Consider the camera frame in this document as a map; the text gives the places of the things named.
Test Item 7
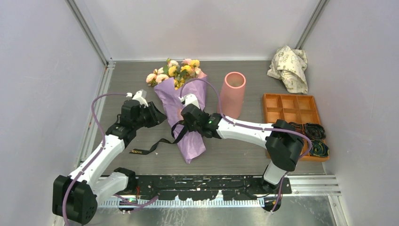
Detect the orange compartment tray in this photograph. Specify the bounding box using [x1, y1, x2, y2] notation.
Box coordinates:
[262, 93, 329, 162]

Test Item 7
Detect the rolled black ribbon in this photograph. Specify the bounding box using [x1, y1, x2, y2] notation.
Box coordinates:
[289, 122, 305, 134]
[303, 123, 327, 140]
[309, 140, 329, 158]

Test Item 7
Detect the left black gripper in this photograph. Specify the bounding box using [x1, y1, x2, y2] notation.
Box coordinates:
[133, 101, 166, 129]

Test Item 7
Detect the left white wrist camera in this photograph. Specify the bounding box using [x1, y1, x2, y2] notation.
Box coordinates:
[126, 89, 149, 107]

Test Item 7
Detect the black ribbon gold lettering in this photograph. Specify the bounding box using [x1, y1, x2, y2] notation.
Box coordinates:
[129, 120, 189, 155]

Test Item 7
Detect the rolled black ribbon back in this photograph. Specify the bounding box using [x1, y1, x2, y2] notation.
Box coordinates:
[303, 123, 327, 140]

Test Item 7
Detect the rolled black ribbon front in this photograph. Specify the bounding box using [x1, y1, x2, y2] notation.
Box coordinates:
[309, 140, 329, 158]

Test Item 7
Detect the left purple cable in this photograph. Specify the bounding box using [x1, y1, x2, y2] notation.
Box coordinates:
[62, 92, 160, 226]

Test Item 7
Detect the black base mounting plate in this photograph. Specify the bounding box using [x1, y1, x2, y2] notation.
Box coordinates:
[107, 174, 292, 202]

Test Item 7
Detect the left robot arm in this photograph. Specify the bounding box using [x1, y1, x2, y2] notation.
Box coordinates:
[52, 100, 167, 224]

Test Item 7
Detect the crumpled printed paper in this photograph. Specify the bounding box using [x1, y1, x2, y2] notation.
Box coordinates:
[267, 45, 308, 94]

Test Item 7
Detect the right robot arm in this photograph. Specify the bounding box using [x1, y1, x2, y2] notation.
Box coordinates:
[181, 104, 304, 194]

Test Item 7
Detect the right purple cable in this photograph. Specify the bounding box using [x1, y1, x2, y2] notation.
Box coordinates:
[178, 78, 313, 213]

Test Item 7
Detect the rolled black ribbon left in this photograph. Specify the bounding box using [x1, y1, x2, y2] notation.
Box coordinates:
[289, 122, 305, 134]

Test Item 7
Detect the purple cable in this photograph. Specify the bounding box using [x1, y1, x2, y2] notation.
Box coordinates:
[62, 92, 160, 226]
[178, 78, 313, 213]

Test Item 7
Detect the pink cylindrical vase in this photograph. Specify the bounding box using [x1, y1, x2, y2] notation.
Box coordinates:
[218, 72, 246, 119]

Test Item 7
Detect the purple flower bouquet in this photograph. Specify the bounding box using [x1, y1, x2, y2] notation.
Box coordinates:
[146, 58, 207, 163]

